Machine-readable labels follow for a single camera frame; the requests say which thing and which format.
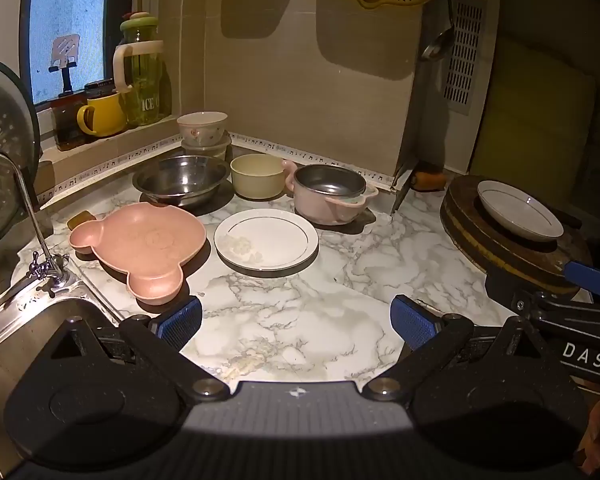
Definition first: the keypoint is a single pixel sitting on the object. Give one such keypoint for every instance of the white floral bowl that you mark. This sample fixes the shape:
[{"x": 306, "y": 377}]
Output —
[{"x": 202, "y": 127}]

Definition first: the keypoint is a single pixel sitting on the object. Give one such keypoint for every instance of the window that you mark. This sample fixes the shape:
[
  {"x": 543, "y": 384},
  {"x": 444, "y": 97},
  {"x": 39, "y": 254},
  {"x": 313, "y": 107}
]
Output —
[{"x": 65, "y": 5}]

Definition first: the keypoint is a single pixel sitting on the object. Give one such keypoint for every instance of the pale yellow board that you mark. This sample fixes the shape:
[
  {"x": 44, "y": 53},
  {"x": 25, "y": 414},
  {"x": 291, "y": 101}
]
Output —
[{"x": 535, "y": 115}]

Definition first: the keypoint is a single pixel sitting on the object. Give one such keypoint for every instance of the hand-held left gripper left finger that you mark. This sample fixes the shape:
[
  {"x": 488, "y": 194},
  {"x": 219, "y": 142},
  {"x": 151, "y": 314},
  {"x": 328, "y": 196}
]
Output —
[{"x": 180, "y": 317}]

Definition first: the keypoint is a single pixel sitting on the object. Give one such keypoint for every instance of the white plate with silver rim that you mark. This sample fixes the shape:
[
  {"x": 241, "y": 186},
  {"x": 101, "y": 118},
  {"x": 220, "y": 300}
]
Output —
[{"x": 267, "y": 240}]

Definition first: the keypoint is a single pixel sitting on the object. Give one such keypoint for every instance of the round wooden cutting board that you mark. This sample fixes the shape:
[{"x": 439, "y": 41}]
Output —
[{"x": 520, "y": 257}]

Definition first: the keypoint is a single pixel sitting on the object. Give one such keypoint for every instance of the green water bottle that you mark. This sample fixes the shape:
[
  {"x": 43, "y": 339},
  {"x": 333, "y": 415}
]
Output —
[{"x": 142, "y": 70}]

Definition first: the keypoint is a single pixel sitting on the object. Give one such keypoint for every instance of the stainless steel bowl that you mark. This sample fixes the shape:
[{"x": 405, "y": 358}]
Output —
[{"x": 180, "y": 180}]

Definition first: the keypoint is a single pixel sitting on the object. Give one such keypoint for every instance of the pink bear-shaped plate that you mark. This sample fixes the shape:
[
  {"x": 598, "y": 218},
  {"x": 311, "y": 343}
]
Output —
[{"x": 140, "y": 242}]

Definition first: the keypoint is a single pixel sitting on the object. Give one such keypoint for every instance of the white vent grille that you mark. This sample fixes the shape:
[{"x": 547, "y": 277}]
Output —
[{"x": 462, "y": 55}]

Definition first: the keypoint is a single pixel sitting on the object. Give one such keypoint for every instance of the dark glass jar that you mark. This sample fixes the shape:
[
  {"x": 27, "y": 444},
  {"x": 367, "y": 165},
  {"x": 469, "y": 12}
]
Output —
[{"x": 67, "y": 127}]

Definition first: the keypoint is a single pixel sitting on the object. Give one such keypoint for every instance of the music note edge tape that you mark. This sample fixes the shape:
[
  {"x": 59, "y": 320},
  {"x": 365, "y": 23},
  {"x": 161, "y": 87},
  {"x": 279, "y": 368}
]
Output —
[{"x": 110, "y": 165}]

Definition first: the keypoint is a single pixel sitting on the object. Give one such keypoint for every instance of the pink pot with steel liner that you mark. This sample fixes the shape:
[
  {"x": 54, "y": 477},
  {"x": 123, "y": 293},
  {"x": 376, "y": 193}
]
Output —
[{"x": 325, "y": 195}]

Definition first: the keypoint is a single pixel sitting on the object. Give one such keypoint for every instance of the pink phone stand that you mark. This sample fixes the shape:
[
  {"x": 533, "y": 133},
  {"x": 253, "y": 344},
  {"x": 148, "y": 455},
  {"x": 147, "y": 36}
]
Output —
[{"x": 65, "y": 52}]

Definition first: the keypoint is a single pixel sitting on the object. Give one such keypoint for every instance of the green-rimmed steel strainer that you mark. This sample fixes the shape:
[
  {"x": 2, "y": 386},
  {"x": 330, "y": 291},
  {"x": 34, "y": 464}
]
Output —
[{"x": 0, "y": 125}]

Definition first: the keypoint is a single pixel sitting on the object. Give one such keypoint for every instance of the white shallow bowl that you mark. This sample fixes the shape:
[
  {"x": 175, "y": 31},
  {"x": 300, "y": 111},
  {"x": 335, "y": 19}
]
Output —
[{"x": 517, "y": 210}]

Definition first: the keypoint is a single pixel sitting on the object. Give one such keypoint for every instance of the chrome faucet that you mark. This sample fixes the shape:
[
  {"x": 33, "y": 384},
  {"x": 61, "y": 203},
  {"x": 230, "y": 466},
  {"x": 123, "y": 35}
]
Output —
[{"x": 27, "y": 195}]

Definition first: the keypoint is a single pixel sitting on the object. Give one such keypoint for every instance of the clear glass container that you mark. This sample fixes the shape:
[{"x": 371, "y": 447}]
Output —
[{"x": 205, "y": 151}]

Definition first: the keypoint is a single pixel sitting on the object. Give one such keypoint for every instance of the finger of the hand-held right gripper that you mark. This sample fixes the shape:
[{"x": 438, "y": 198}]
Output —
[{"x": 590, "y": 279}]

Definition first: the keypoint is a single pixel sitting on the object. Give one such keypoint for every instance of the brown soap bar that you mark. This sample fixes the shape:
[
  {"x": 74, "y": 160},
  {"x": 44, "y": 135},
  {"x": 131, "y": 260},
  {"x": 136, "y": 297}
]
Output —
[{"x": 80, "y": 220}]

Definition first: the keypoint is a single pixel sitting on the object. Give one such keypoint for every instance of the yellow mug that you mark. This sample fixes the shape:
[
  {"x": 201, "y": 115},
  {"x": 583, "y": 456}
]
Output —
[{"x": 105, "y": 115}]

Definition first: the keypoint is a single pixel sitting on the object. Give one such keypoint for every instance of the steel ladle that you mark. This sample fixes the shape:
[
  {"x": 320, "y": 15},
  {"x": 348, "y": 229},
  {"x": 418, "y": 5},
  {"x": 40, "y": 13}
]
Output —
[{"x": 437, "y": 45}]

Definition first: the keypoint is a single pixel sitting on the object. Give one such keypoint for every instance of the stainless steel sink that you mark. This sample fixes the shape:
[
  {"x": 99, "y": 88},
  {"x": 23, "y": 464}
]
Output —
[{"x": 30, "y": 305}]

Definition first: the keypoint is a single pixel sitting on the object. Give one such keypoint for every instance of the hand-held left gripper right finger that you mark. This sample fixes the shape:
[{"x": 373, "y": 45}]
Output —
[{"x": 410, "y": 320}]

